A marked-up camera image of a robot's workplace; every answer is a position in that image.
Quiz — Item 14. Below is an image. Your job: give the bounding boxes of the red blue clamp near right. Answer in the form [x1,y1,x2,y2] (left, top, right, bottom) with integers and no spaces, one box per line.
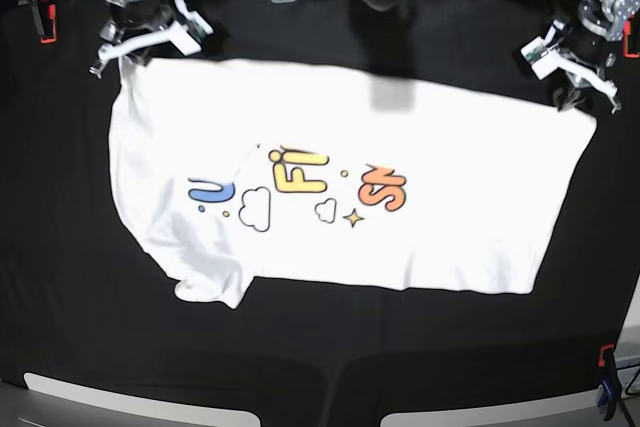
[597,344,622,421]

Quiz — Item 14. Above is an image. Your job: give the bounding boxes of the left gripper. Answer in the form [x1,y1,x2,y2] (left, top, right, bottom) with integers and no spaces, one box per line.
[520,19,622,114]

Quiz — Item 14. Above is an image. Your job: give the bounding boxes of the red black clamp far left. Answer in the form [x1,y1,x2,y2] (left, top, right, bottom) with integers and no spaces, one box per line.
[28,0,57,44]

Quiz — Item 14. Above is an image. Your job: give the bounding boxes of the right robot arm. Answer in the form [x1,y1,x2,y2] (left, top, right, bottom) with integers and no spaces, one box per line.
[89,0,214,77]

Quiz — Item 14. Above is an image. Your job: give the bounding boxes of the white printed t-shirt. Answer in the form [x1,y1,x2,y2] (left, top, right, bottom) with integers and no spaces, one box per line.
[109,58,596,308]

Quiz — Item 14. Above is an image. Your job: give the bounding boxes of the red black clamp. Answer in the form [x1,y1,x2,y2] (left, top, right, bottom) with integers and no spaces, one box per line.
[28,0,57,44]
[622,19,639,59]

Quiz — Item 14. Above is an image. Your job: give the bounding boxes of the red black clamp far right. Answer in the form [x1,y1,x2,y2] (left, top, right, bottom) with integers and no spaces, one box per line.
[622,19,639,59]

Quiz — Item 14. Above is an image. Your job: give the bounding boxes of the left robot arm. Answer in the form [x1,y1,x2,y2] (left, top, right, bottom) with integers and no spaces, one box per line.
[520,0,639,114]

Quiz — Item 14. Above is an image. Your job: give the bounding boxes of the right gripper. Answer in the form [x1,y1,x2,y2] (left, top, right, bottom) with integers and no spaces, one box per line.
[89,0,213,78]

